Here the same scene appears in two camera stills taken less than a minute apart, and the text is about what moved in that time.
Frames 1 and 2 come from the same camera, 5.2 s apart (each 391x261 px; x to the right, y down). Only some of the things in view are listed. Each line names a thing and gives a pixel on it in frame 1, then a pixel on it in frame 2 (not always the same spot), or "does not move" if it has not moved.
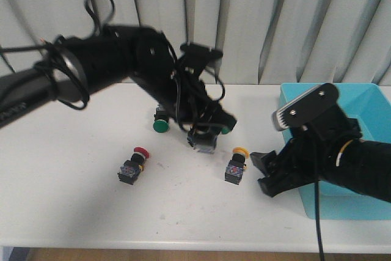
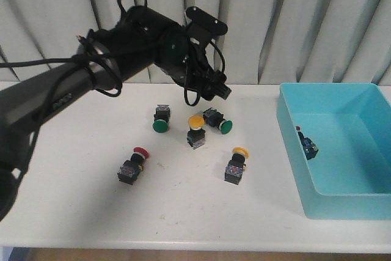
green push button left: x=161 y=122 does not move
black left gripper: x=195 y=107 -> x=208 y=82
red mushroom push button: x=129 y=170 does not move
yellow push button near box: x=236 y=165 does not move
